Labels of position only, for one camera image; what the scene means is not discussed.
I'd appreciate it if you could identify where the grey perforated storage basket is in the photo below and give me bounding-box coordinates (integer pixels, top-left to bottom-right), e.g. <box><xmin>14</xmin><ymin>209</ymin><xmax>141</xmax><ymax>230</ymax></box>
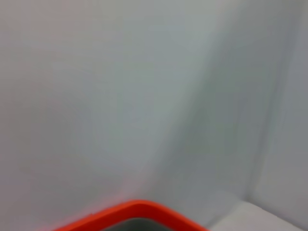
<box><xmin>101</xmin><ymin>217</ymin><xmax>178</xmax><ymax>231</ymax></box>

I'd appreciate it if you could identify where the orange basket swing handle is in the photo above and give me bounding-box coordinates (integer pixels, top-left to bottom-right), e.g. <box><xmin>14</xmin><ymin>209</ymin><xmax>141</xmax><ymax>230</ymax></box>
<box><xmin>51</xmin><ymin>199</ymin><xmax>210</xmax><ymax>231</ymax></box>

